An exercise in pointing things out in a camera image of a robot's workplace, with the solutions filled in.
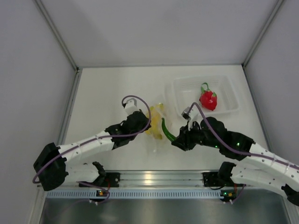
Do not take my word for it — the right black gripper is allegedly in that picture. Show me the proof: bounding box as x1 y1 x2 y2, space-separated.
172 120 221 151

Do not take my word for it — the green fake chili pepper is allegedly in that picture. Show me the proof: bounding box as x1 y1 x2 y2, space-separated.
161 118 176 142

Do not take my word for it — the yellow fake banana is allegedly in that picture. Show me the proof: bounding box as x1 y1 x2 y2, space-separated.
145 103 165 140

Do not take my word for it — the clear zip top bag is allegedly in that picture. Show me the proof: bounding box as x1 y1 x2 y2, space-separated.
144 94 172 154

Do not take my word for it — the red fake dragon fruit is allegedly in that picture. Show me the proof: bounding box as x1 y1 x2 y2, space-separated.
199 83 218 111

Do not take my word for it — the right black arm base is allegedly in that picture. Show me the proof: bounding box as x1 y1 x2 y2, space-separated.
202 171 231 188

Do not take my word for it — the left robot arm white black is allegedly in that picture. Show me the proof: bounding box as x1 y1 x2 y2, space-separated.
32 111 151 191

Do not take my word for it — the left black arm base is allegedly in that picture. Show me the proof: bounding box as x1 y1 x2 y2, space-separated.
84 172 121 188

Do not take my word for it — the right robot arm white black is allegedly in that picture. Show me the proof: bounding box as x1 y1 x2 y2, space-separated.
171 117 299 205

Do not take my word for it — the clear plastic basket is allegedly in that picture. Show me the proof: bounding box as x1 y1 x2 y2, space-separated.
164 74 240 120

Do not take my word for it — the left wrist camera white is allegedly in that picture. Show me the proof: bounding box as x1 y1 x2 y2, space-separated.
122 98 139 115

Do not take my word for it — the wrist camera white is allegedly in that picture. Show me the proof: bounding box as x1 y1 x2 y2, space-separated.
122 98 139 115
181 107 199 130

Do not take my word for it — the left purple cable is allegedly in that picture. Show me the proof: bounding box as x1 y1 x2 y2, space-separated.
32 95 151 205

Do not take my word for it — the purple cable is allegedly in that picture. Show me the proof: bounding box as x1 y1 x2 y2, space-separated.
32 95 151 205
186 102 299 203

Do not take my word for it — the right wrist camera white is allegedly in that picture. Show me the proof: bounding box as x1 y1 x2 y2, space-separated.
181 107 199 130

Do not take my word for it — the aluminium mounting rail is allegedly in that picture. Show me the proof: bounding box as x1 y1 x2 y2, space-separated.
37 169 292 189

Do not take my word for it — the white slotted cable duct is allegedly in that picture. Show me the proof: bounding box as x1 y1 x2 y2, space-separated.
46 189 225 199

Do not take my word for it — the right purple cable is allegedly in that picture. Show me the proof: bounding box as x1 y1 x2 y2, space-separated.
186 102 299 203

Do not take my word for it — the left aluminium frame post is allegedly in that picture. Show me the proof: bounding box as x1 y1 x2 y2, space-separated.
33 0 79 71

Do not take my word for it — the aluminium frame post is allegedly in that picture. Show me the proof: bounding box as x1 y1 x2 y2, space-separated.
242 0 286 69
33 0 79 71

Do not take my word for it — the right aluminium frame post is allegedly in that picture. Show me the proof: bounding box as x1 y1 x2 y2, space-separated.
242 0 286 69

